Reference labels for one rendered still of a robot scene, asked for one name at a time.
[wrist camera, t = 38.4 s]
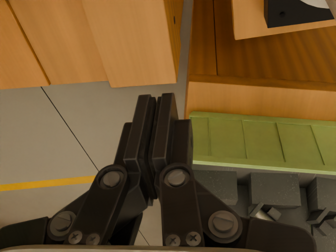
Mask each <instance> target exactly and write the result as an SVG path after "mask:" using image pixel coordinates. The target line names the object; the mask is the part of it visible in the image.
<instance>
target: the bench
mask: <svg viewBox="0 0 336 252"><path fill-rule="evenodd" d="M183 4H184V0H175V5H176V12H177V20H178V27H179V34H180V30H181V21H182V13H183ZM101 81H108V77H107V74H106V71H105V69H104V66H103V63H102V60H101V57H100V54H99V51H98V49H97V46H96V43H95V40H94V37H93V34H92V31H91V28H90V26H89V23H88V20H87V17H86V14H85V11H84V8H83V6H82V3H81V0H0V90H4V89H17V88H30V87H43V86H50V84H52V85H62V84H75V83H88V82H101Z"/></svg>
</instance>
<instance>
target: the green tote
mask: <svg viewBox="0 0 336 252"><path fill-rule="evenodd" d="M189 119H191V124H192V132H193V164H199V165H212V166H224V167H237V168H249V169H262V170H274V171H287V172H299V173H312V174H324V175H336V121H327V120H313V119H299V118H286V117H272V116H258V115H244V114H230V113H216V112H203V111H192V112H191V113H190V114H189Z"/></svg>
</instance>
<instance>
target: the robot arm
mask: <svg viewBox="0 0 336 252"><path fill-rule="evenodd" d="M301 1H302V2H304V3H306V4H308V5H311V6H314V7H318V8H326V9H330V11H331V13H332V15H333V17H334V19H335V21H336V0H301ZM193 148H194V141H193V128H192V121H191V119H179V117H178V111H177V105H176V99H175V94H174V93H173V92H171V93H162V95H161V96H158V98H157V101H156V98H155V97H152V96H151V94H142V95H139V96H138V99H137V103H136V108H135V112H134V116H133V120H132V122H126V123H125V124H124V126H123V129H122V133H121V137H120V140H119V144H118V148H117V151H116V155H115V159H114V163H113V164H111V165H107V166H105V167H104V168H102V169H101V170H100V171H99V172H98V173H97V175H96V176H95V178H94V180H93V182H92V184H91V186H90V188H89V190H88V191H86V192H85V193H84V194H82V195H81V196H79V197H78V198H77V199H75V200H74V201H72V202H71V203H70V204H68V205H67V206H65V207H64V208H63V209H61V210H60V211H58V212H57V213H56V214H55V215H54V216H53V217H52V218H48V216H46V217H41V218H37V219H32V220H28V221H23V222H19V223H14V224H10V225H7V226H4V227H2V228H1V229H0V252H317V245H316V240H315V239H314V237H313V236H312V234H311V233H309V232H308V231H307V230H306V229H303V228H301V227H298V226H293V225H289V224H284V223H279V222H275V221H270V220H265V219H261V218H256V217H251V216H250V218H246V217H241V216H239V215H238V214H237V213H236V212H235V211H234V210H232V209H231V208H230V207H229V206H228V205H226V204H225V203H224V202H223V201H221V200H220V199H219V198H218V197H217V196H215V195H214V194H213V193H212V192H210V191H209V190H208V189H207V188H206V187H204V186H203V185H202V184H201V183H200V182H198V181H197V180H196V179H195V177H194V172H193ZM157 198H158V200H159V203H160V207H161V226H162V245H163V246H151V245H134V243H135V240H136V237H137V234H138V231H139V228H140V224H141V221H142V218H143V211H144V210H145V209H147V208H148V207H151V206H153V202H154V200H157Z"/></svg>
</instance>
